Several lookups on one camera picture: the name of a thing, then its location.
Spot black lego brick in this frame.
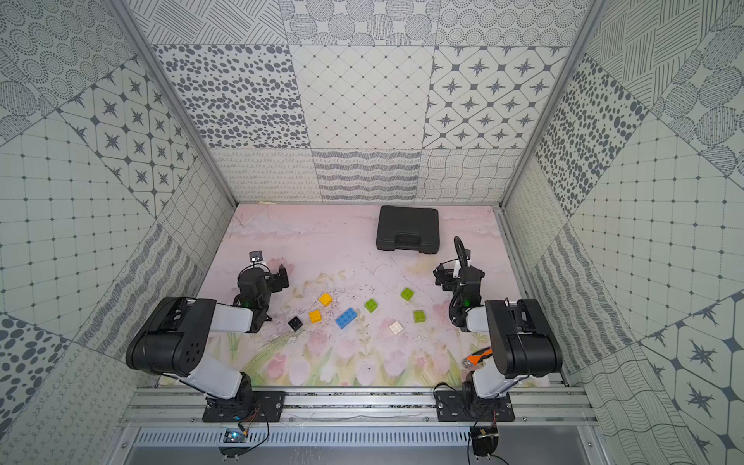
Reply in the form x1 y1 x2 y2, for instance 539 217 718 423
288 317 303 331

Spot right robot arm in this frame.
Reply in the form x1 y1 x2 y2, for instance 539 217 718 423
433 263 563 401

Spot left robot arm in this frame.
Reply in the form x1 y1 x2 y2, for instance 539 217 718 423
125 261 289 410

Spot blue long lego brick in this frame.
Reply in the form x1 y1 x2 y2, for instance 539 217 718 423
335 308 358 329

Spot green lego brick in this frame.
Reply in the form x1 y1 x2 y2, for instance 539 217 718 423
400 288 415 301
364 298 378 313
413 310 426 324

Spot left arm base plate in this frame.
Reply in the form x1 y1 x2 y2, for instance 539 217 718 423
201 391 287 424

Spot white lego brick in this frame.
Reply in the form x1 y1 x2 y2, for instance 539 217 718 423
389 321 403 334

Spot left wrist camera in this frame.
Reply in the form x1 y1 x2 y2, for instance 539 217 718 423
249 251 264 264

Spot black plastic tool case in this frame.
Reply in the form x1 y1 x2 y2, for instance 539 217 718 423
376 205 440 255

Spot aluminium rail frame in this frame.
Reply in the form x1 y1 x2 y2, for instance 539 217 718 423
122 385 599 426

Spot orange handled tool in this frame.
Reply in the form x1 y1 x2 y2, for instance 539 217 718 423
462 347 492 368

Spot yellow lego brick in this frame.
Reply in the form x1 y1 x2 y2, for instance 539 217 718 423
319 293 333 307
309 310 322 324

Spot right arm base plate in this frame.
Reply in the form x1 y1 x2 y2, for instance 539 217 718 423
433 389 515 422

